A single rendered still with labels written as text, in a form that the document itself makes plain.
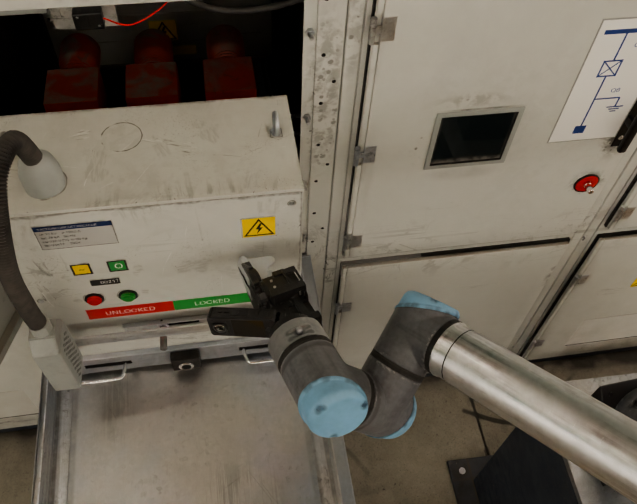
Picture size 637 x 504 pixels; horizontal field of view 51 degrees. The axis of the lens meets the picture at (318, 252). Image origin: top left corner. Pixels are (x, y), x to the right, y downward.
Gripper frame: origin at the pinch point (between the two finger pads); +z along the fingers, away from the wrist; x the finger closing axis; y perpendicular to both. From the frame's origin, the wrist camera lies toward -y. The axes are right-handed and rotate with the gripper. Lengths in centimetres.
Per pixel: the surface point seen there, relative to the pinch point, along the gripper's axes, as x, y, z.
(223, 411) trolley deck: -38.7, -9.2, 0.7
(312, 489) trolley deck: -44.5, 1.5, -20.7
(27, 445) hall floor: -108, -67, 69
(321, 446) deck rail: -42.3, 6.6, -14.0
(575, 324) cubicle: -89, 110, 19
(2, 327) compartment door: -28, -48, 37
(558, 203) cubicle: -23, 81, 9
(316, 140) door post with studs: 7.3, 23.9, 19.4
